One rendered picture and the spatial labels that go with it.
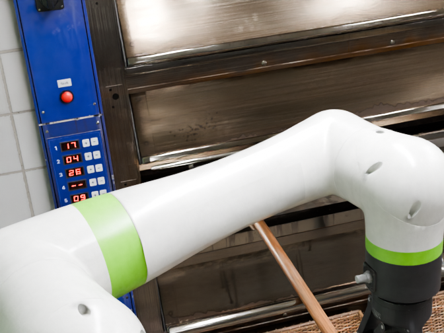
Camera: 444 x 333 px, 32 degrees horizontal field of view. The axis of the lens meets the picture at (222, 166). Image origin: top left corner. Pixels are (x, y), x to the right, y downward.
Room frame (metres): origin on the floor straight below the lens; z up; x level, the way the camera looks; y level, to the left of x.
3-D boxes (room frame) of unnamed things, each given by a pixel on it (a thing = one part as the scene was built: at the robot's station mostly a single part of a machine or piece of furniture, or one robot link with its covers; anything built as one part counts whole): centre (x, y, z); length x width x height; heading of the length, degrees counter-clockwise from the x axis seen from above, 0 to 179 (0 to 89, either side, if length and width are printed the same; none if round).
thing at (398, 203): (0.82, -0.21, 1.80); 0.13 x 0.11 x 0.14; 30
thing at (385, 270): (0.81, -0.21, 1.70); 0.12 x 0.09 x 0.06; 105
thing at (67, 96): (1.78, 0.35, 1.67); 0.03 x 0.02 x 0.06; 102
